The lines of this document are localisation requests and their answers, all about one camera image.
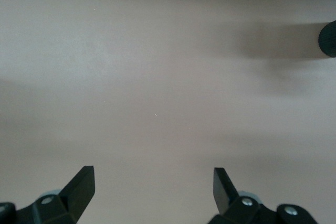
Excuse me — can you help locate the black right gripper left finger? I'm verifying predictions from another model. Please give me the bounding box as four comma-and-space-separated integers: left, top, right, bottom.
15, 165, 96, 224

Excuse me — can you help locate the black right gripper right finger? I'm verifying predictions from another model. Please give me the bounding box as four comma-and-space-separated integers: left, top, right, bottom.
208, 167, 279, 224

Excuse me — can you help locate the black cylinder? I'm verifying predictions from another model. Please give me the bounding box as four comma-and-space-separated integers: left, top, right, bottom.
318, 20, 336, 59

